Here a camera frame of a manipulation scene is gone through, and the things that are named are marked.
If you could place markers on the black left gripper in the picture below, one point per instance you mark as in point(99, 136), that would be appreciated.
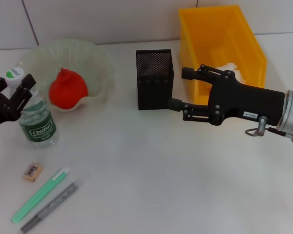
point(0, 109)

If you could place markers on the black mesh pen holder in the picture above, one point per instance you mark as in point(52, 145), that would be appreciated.
point(153, 97)

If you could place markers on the beige eraser with barcode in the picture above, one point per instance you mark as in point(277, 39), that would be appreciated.
point(32, 172)

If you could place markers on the red-orange toy orange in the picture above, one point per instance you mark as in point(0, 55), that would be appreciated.
point(68, 90)

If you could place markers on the grey marker pen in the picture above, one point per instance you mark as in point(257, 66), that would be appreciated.
point(53, 203)

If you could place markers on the yellow plastic bin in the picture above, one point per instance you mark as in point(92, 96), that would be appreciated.
point(222, 36)

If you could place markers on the green glass fruit plate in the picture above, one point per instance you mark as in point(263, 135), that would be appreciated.
point(97, 63)

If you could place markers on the clear green-label water bottle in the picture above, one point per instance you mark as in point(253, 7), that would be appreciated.
point(39, 126)

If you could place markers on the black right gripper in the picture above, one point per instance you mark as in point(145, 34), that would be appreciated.
point(246, 102)

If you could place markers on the right gripper silver plug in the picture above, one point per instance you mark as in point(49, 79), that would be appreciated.
point(262, 125)

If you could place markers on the mint green pen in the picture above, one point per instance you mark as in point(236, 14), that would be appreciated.
point(39, 197)

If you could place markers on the white paper ball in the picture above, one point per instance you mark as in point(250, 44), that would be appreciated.
point(236, 70)

